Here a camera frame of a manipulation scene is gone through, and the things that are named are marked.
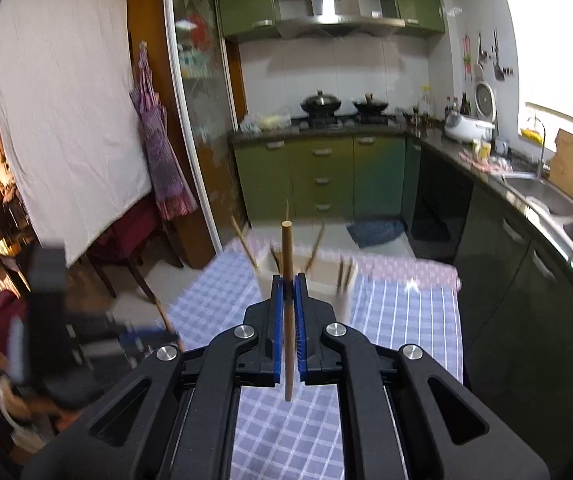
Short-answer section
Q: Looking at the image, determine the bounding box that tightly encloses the dark red chair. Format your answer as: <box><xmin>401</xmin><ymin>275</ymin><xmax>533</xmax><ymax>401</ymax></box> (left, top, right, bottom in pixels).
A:
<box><xmin>86</xmin><ymin>194</ymin><xmax>188</xmax><ymax>302</ymax></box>

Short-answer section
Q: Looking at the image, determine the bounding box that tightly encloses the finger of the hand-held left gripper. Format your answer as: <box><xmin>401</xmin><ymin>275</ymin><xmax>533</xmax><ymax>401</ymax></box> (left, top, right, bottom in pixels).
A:
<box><xmin>118</xmin><ymin>326</ymin><xmax>180</xmax><ymax>359</ymax></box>

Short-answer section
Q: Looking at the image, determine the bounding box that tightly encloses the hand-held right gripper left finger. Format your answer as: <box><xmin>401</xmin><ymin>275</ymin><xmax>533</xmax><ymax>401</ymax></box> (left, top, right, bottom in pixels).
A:
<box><xmin>21</xmin><ymin>274</ymin><xmax>284</xmax><ymax>480</ymax></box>

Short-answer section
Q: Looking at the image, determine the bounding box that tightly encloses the glass sliding door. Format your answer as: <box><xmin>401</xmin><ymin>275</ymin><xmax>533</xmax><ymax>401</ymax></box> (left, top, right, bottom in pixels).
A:
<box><xmin>163</xmin><ymin>0</ymin><xmax>248</xmax><ymax>257</ymax></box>

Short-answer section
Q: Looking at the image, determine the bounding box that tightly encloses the clear oil bottle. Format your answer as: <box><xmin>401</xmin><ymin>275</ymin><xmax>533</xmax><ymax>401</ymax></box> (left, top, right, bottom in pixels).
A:
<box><xmin>416</xmin><ymin>84</ymin><xmax>433</xmax><ymax>119</ymax></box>

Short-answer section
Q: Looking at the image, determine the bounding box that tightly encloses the hanging black spatula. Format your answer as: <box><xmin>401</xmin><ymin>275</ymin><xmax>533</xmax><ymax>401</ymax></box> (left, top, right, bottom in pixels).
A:
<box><xmin>491</xmin><ymin>29</ymin><xmax>507</xmax><ymax>83</ymax></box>

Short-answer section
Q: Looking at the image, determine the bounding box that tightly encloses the blue checked tablecloth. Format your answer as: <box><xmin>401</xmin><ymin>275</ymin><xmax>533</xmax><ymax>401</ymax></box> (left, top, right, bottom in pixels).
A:
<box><xmin>168</xmin><ymin>249</ymin><xmax>468</xmax><ymax>480</ymax></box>

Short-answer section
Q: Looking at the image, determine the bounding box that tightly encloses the black wok with lid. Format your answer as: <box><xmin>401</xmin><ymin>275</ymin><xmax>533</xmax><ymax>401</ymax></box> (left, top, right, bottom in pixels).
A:
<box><xmin>299</xmin><ymin>89</ymin><xmax>343</xmax><ymax>115</ymax></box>

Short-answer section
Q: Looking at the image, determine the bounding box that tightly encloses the steel range hood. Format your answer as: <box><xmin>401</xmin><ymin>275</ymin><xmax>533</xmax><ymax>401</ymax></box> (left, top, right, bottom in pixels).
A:
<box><xmin>270</xmin><ymin>0</ymin><xmax>407</xmax><ymax>39</ymax></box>

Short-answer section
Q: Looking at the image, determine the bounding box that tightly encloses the purple checked apron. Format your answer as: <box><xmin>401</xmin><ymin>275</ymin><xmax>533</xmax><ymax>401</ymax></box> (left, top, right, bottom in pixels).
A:
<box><xmin>128</xmin><ymin>42</ymin><xmax>198</xmax><ymax>222</ymax></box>

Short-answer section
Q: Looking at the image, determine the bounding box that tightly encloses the white plastic utensil holder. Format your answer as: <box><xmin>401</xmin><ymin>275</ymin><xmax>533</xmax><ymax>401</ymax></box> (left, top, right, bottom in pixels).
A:
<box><xmin>256</xmin><ymin>254</ymin><xmax>355</xmax><ymax>322</ymax></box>

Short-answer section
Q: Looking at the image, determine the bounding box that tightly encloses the blue floor mat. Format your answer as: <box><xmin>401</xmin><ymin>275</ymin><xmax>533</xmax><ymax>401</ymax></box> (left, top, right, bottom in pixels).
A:
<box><xmin>346</xmin><ymin>218</ymin><xmax>408</xmax><ymax>249</ymax></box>

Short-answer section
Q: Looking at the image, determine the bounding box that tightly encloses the dark sauce bottle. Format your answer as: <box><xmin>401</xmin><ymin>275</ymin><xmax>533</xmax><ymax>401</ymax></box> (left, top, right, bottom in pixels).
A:
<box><xmin>446</xmin><ymin>92</ymin><xmax>473</xmax><ymax>116</ymax></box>

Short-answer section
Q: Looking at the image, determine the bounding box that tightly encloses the white hanging sheet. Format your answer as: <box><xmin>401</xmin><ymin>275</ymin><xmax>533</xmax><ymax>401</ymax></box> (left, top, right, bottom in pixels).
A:
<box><xmin>0</xmin><ymin>0</ymin><xmax>155</xmax><ymax>267</ymax></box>

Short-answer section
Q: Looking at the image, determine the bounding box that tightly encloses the steel double sink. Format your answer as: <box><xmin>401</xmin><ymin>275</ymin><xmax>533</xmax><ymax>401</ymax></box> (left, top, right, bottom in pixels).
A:
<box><xmin>503</xmin><ymin>172</ymin><xmax>573</xmax><ymax>282</ymax></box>

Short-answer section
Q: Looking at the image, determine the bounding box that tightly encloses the white rice cooker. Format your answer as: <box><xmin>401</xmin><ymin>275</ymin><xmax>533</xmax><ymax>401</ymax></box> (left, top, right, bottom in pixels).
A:
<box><xmin>443</xmin><ymin>81</ymin><xmax>498</xmax><ymax>141</ymax></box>

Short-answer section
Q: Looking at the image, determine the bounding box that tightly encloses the reddish brown wooden chopstick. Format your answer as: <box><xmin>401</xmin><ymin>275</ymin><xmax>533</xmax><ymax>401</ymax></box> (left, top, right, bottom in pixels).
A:
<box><xmin>151</xmin><ymin>298</ymin><xmax>186</xmax><ymax>354</ymax></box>

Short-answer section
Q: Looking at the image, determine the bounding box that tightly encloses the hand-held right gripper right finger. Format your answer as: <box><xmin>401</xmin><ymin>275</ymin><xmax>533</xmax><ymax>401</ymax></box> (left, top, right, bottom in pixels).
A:
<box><xmin>294</xmin><ymin>274</ymin><xmax>550</xmax><ymax>480</ymax></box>

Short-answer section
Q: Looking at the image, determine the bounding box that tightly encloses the dark base cabinet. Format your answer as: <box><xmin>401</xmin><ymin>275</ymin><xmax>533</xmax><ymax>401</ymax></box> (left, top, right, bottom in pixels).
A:
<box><xmin>406</xmin><ymin>134</ymin><xmax>573</xmax><ymax>462</ymax></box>

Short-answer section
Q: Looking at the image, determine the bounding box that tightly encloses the person's left hand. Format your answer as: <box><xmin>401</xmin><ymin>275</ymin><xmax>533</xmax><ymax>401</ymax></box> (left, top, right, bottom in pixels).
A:
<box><xmin>0</xmin><ymin>377</ymin><xmax>67</xmax><ymax>423</ymax></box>

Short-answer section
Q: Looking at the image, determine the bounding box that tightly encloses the pink dish cloth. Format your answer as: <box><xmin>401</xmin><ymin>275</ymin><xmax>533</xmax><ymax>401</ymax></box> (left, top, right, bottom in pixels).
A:
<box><xmin>459</xmin><ymin>152</ymin><xmax>513</xmax><ymax>174</ymax></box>

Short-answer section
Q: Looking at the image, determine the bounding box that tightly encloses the green base cabinet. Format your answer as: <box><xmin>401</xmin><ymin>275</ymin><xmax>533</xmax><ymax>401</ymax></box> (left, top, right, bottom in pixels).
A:
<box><xmin>231</xmin><ymin>132</ymin><xmax>420</xmax><ymax>224</ymax></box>

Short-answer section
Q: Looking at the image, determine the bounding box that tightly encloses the small steel faucet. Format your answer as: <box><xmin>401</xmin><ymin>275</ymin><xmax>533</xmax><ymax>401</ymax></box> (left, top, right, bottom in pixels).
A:
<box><xmin>525</xmin><ymin>114</ymin><xmax>553</xmax><ymax>181</ymax></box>

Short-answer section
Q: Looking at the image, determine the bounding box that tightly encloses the black wok with wooden handle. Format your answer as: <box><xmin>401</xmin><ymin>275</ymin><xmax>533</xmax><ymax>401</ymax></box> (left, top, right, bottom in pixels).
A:
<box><xmin>352</xmin><ymin>92</ymin><xmax>390</xmax><ymax>114</ymax></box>

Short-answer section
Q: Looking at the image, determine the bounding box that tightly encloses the clear plastic bag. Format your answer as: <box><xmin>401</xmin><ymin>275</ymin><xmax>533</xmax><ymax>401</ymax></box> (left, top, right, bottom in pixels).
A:
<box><xmin>238</xmin><ymin>109</ymin><xmax>293</xmax><ymax>135</ymax></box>

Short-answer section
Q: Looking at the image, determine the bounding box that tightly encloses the black gas stove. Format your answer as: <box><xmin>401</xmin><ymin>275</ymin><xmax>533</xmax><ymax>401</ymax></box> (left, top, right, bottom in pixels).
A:
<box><xmin>291</xmin><ymin>112</ymin><xmax>400</xmax><ymax>129</ymax></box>

